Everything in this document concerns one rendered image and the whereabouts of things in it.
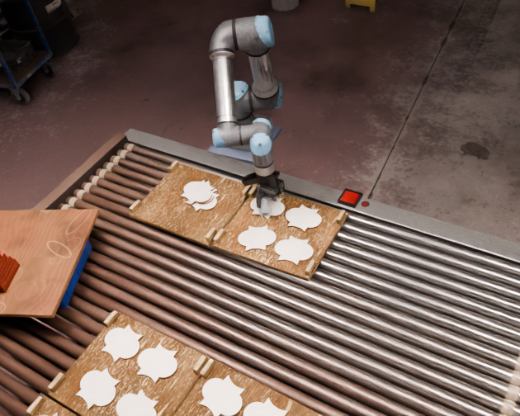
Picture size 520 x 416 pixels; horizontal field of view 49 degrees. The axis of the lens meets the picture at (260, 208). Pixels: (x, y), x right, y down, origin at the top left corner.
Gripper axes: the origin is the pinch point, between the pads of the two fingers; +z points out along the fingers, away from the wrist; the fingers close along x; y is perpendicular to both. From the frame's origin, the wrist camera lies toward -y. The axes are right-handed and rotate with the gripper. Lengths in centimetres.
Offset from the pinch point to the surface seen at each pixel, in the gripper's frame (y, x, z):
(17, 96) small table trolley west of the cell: -315, 104, 85
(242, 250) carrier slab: 1.9, -23.3, 0.9
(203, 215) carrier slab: -22.4, -13.7, 1.0
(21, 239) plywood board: -75, -59, -9
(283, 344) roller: 34, -51, 3
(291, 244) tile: 18.3, -14.1, 0.0
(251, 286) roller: 12.6, -35.4, 2.8
